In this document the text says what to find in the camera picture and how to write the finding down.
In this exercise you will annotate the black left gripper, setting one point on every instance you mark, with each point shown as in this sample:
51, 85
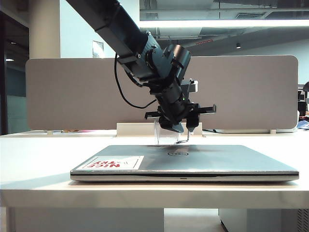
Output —
175, 106

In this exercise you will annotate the faceted clear glass water cup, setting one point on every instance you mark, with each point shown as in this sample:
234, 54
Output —
166, 137

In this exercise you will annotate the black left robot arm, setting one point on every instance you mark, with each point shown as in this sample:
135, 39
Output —
135, 41

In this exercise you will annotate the silver Dell laptop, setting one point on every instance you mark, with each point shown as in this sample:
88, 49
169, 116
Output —
193, 164

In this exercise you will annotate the grey fabric desk divider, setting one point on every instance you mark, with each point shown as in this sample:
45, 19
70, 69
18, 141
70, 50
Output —
241, 91

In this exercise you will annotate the white red Nice Try sticker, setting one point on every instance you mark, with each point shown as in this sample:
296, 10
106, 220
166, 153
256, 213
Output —
113, 162

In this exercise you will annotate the pink paper on far desk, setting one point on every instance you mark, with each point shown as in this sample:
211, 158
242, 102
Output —
87, 131

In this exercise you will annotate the long white ceiling light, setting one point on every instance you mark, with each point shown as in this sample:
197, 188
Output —
224, 23

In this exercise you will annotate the dark desk lamp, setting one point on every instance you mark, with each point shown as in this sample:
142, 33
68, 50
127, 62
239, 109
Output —
306, 90

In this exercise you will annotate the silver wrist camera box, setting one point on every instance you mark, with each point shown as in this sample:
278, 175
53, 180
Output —
191, 86

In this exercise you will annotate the paper poster on wall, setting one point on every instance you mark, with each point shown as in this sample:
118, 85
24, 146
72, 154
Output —
98, 49

